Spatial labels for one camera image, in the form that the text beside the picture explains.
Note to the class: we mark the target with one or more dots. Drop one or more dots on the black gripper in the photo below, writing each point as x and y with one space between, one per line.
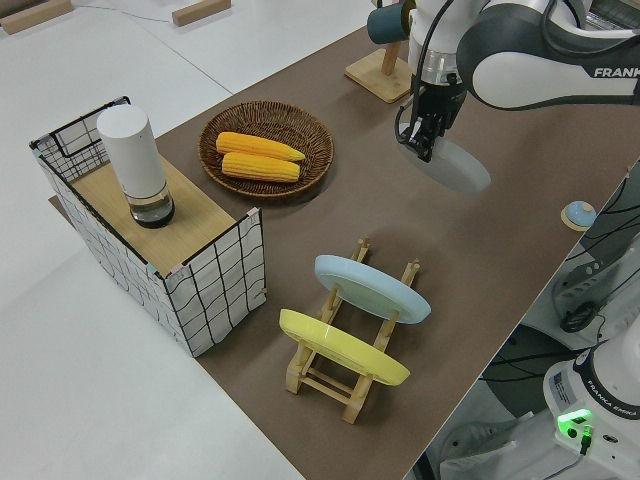
442 102

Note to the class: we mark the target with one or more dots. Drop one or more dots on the gray plate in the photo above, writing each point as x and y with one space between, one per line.
460 170

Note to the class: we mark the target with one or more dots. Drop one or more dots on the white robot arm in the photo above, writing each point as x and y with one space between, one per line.
530 75

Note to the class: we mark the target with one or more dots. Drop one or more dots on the light blue plate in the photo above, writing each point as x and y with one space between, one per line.
372 292

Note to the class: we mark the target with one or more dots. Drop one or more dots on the yellow plate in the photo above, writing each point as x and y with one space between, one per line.
345 350

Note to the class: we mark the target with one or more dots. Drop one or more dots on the low wooden plate rack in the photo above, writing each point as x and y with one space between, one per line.
354 400

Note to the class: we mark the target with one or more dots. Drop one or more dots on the wooden mug stand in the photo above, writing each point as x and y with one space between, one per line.
380 77

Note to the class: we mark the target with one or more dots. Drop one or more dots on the brown wicker basket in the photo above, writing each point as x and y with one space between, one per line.
312 135

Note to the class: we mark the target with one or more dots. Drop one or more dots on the dark teal mug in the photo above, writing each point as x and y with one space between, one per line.
387 22

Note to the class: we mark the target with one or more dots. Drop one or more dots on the brown table mat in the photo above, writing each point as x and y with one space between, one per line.
500 240

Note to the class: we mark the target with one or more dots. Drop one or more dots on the yellow corn cob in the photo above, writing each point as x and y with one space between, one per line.
255 145
260 167

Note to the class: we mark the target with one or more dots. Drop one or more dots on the blue call bell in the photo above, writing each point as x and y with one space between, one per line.
578 212

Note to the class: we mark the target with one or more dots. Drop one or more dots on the wooden shelf board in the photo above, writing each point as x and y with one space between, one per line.
195 210

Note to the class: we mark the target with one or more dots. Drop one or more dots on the wooden block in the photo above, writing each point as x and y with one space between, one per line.
35 15
200 11

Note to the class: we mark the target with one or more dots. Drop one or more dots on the grid pattern storage box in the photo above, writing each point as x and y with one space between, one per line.
210 300

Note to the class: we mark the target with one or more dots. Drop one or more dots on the white cylindrical bottle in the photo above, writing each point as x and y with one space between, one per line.
135 155

